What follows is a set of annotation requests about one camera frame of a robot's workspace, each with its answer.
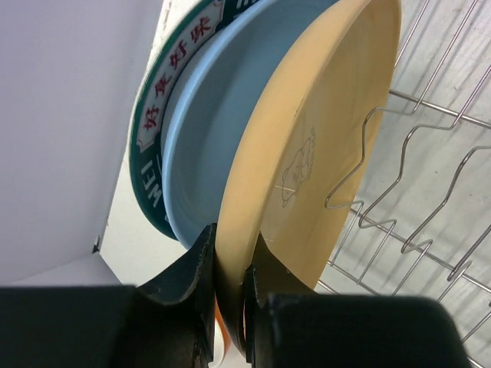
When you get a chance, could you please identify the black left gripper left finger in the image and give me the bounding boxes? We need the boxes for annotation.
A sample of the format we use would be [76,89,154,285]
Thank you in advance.
[1,224,216,367]

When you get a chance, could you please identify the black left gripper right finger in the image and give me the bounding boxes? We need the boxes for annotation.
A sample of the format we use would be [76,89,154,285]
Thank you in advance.
[245,237,470,367]

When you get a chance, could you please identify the orange bowl white inside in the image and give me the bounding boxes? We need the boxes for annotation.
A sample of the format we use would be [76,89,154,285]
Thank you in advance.
[209,302,231,367]

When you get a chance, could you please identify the yellow plate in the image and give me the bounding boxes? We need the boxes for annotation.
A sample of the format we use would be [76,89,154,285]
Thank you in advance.
[215,1,401,351]

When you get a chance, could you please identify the dark teal plate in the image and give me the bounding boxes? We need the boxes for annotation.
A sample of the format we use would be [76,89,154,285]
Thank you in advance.
[129,1,259,241]

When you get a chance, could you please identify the light blue plate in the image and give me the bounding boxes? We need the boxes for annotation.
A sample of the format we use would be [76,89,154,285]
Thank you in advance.
[162,1,333,249]

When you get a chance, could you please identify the metal wire dish rack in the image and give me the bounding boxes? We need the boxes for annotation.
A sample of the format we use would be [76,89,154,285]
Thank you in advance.
[316,1,490,367]

